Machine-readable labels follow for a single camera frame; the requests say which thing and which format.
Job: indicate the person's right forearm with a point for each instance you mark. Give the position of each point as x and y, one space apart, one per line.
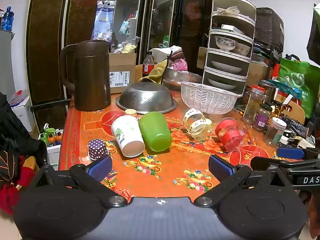
314 215

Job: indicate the white plastic basket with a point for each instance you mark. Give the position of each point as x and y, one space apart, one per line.
208 97

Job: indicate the steel basin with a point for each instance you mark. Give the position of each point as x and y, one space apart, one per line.
182 78

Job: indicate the pink bag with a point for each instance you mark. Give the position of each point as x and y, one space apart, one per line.
178 65

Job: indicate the red printed tablecloth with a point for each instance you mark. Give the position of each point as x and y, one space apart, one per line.
180 165

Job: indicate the stacked dish storage rack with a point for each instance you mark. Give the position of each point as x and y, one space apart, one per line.
250 17

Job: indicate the clear printed glass cup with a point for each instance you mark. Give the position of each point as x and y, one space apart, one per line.
196 126

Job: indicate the white paper cup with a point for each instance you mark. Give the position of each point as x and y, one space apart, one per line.
126 132

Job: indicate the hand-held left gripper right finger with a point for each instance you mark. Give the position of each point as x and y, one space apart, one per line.
221 167

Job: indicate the brown plastic kettle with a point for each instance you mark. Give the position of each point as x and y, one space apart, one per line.
92 77

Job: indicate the wooden chair back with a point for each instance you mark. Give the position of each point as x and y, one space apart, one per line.
297 110

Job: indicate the dark wooden wardrobe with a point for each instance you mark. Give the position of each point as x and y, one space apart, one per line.
50 42

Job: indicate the purple polka-dot cup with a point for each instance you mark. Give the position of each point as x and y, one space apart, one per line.
97 148

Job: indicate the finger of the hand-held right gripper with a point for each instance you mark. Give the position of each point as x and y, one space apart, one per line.
290 153
262 162

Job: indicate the yellow cloth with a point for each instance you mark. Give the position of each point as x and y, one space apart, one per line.
156 73

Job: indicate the clear bag of noodles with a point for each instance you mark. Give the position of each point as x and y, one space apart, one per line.
127 46

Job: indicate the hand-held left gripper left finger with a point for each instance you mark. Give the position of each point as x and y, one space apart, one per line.
100 168

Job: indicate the blue water bottle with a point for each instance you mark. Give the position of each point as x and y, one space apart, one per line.
8 18

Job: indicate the cardboard box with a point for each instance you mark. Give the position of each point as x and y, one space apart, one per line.
122 66

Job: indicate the black knit glove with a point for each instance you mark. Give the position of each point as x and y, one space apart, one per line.
296 126

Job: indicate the black jacket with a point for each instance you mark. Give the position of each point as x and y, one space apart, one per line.
15 135

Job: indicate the white patterned bowl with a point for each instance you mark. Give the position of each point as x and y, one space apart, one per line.
243 50

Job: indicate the red cloth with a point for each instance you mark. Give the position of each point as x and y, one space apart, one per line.
11 192

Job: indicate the blue snack packet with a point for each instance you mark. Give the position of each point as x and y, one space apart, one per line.
103 20

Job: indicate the white plate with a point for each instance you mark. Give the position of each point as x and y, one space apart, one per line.
221 84
226 68

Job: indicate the white carton box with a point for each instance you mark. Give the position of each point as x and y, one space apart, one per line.
22 112

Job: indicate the green spray bottle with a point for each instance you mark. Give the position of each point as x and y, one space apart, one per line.
46 133

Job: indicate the steel mug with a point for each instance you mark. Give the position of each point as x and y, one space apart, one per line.
268 90

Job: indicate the steel colander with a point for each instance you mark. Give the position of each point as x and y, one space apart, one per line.
147 97

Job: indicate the red plastic cup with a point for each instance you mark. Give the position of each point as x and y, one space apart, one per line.
228 135

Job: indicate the cola bottle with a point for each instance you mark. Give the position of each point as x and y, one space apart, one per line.
148 65

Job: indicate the green plastic cup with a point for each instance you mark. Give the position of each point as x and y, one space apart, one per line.
155 130

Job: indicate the purple-label glass jar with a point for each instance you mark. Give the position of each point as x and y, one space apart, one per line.
262 118

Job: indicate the blue floral bowl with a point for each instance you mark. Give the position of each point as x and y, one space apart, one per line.
225 43

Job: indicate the green shopping bag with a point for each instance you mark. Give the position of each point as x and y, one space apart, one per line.
300 77

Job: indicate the red-lidded glass jar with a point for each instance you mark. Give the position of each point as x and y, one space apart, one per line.
253 105

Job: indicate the white-lidded clear jar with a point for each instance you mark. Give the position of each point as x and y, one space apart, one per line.
275 132

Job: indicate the black bag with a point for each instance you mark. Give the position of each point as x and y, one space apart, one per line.
268 27

